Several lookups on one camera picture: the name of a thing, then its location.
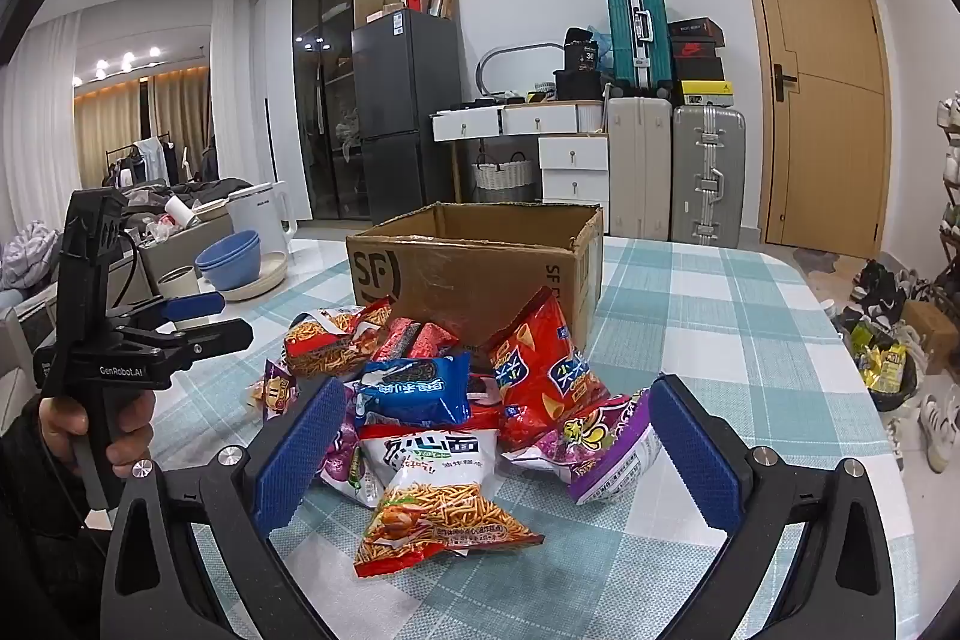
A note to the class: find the chrome tube frame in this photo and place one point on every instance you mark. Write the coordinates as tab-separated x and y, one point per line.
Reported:
487	66

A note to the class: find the white-top noodle snack bag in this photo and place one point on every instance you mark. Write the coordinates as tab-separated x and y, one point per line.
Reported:
435	505

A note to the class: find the wooden door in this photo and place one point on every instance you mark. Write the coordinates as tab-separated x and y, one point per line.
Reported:
817	123

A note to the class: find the blue cookie packet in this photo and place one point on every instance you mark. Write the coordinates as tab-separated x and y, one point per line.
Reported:
412	385

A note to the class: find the teal suitcase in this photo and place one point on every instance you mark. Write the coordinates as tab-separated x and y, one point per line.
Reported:
637	33

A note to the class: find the dark grey fridge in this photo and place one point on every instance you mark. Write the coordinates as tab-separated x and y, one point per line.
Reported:
405	108

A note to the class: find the dark glass cabinet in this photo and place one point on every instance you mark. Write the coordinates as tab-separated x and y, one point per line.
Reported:
322	85

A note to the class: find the person's left hand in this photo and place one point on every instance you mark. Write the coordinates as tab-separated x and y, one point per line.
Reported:
64	422

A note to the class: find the red cone crisp bag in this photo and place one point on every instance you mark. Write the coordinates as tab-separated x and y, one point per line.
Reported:
540	370

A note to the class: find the shoe rack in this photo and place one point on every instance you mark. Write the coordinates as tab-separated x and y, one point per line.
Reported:
951	183

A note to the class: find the yellow packets in bin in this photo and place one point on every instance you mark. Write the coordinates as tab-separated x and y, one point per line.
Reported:
885	366

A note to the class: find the black case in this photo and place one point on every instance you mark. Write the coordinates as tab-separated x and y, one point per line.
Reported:
577	85

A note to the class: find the white electric kettle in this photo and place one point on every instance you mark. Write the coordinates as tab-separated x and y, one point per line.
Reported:
255	220

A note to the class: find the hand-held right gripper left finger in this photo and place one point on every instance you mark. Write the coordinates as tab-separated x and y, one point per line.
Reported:
300	452

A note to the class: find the black printed carton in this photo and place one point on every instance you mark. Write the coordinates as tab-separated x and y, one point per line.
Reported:
583	48

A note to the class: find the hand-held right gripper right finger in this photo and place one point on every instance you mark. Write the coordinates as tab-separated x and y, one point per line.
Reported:
694	460

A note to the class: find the cardboard box on floor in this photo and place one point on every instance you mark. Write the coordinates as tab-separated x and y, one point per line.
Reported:
934	332

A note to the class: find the black sneakers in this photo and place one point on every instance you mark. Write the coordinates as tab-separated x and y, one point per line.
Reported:
881	291

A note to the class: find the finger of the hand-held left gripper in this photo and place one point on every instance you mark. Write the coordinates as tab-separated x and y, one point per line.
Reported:
217	336
191	305

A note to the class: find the yellow and black box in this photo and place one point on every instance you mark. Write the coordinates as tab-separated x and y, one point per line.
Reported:
705	93

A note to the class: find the white paper cup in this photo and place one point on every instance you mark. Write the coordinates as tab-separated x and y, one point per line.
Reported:
180	211

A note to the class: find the clothes rack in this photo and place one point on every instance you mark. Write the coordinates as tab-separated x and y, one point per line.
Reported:
150	160

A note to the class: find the white sneaker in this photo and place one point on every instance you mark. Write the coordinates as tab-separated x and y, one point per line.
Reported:
941	430

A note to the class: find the red and black shoe box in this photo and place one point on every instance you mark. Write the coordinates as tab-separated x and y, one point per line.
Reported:
696	50

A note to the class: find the teal checked tablecloth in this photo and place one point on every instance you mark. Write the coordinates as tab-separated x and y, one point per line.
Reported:
712	325

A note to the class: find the silver suitcase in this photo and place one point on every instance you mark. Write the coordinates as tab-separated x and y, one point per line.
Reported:
709	175

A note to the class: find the beige suitcase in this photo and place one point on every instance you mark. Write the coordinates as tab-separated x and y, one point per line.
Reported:
637	168

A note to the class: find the person's left forearm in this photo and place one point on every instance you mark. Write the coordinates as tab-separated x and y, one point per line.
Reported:
37	520

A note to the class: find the red noodle snack bag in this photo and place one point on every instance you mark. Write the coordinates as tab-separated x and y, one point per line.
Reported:
322	340

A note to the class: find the black trash bin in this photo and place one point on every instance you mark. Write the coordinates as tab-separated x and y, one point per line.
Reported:
892	396

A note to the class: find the purple snack bag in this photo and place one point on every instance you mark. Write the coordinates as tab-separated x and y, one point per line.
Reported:
345	460
600	445

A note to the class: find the woven basket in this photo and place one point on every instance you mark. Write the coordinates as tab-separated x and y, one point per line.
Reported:
502	174

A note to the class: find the beige curtain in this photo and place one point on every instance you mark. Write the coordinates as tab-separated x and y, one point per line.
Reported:
112	130

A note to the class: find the red foil snack packet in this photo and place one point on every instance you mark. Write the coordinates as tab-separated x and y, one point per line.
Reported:
397	336
439	340

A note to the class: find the white desk with drawers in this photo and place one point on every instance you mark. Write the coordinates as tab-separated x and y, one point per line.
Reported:
555	119

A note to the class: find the plastic bottle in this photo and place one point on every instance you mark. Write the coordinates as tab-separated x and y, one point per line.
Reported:
828	306

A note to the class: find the beige round basin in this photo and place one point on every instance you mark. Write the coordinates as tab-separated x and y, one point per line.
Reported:
266	280

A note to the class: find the blue plastic basin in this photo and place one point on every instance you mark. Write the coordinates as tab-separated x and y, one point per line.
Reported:
229	257

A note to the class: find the brown cardboard box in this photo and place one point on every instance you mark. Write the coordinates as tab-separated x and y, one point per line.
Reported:
450	280

